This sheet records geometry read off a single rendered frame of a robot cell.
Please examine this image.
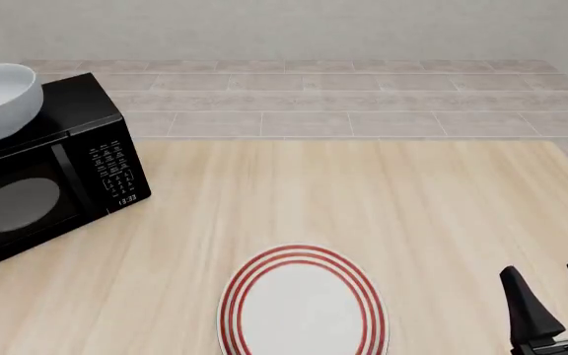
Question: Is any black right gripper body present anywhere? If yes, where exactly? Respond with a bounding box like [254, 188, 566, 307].
[509, 331, 568, 355]

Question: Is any white plate with red rings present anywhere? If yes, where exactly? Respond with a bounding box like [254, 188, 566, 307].
[217, 244, 391, 355]

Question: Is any black microwave oven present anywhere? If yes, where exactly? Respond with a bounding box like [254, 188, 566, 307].
[0, 71, 153, 276]

